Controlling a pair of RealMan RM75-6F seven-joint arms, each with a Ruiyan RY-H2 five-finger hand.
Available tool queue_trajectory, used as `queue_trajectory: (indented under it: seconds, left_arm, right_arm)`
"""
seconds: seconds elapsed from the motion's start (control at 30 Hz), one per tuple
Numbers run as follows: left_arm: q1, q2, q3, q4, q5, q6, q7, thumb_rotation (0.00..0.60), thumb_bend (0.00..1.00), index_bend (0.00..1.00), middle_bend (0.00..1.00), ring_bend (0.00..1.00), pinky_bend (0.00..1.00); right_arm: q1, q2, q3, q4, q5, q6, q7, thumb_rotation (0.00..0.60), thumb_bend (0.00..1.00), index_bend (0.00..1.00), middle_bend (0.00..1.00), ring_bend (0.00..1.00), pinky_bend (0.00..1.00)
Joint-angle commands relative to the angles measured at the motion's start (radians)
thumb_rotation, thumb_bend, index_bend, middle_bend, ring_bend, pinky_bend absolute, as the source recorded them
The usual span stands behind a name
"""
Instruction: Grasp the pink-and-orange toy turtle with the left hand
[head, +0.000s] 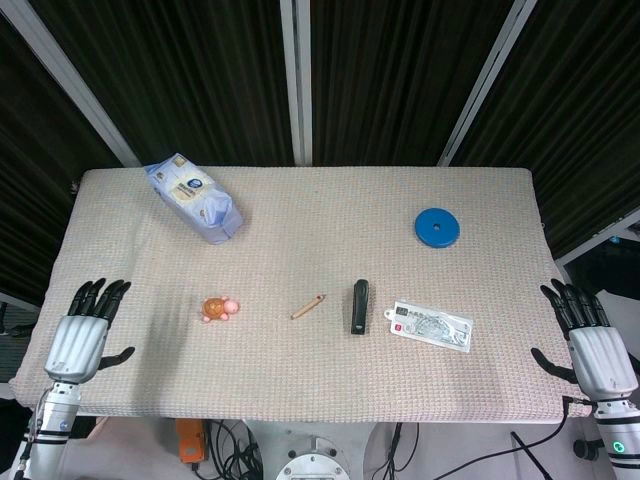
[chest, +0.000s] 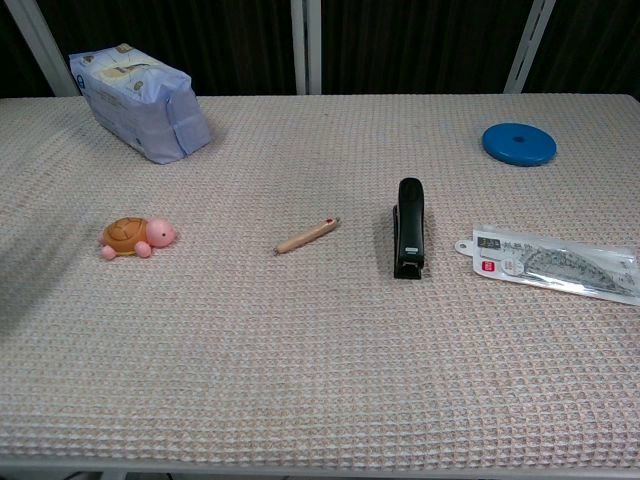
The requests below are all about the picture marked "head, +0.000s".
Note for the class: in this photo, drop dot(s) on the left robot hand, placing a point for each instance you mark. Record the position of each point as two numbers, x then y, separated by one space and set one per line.
80 340

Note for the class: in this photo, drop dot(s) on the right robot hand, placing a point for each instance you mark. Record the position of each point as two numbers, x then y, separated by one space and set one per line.
597 357

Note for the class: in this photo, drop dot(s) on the orange pink turtle toy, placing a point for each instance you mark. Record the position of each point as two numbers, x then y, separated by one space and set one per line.
219 309

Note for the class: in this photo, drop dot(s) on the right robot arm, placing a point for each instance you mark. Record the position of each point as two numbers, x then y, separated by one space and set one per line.
617 435

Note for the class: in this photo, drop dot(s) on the round grey robot base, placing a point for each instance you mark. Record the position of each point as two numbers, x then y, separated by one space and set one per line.
312 462

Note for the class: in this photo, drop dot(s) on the beige woven table mat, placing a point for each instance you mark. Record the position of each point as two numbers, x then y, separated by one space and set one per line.
310 300

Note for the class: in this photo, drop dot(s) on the orange box under table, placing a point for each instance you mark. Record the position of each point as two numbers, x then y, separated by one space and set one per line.
189 442

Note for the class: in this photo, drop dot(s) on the clear packaged ruler set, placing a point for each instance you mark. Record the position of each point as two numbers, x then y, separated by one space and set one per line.
430 330

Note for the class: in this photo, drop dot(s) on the blue tissue pack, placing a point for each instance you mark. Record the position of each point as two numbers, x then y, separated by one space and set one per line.
196 199

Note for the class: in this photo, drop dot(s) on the blue round disc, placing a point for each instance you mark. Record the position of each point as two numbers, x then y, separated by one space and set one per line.
436 227

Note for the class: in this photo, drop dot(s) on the short wooden pencil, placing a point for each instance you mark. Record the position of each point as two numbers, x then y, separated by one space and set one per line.
309 306

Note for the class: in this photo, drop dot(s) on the black stapler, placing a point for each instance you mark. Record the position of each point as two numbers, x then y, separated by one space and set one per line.
359 312

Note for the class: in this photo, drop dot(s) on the white frame post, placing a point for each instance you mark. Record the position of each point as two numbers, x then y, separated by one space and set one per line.
482 85
297 82
75 85

